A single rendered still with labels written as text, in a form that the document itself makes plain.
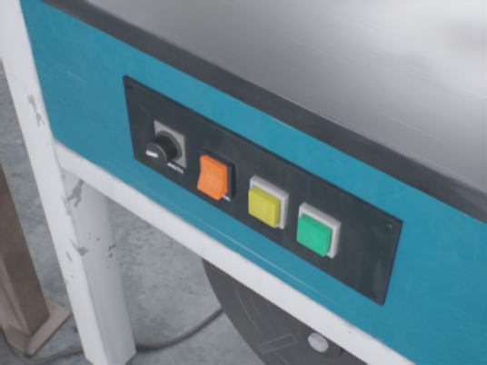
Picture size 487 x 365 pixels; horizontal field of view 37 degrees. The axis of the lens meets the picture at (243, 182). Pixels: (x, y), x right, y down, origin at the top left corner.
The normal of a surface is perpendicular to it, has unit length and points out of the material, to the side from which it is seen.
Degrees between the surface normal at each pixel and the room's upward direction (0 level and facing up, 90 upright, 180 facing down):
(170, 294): 0
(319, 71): 0
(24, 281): 90
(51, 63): 90
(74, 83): 90
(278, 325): 90
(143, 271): 0
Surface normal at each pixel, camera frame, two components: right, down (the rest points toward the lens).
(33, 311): 0.85, 0.37
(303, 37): 0.00, -0.71
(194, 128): -0.63, 0.55
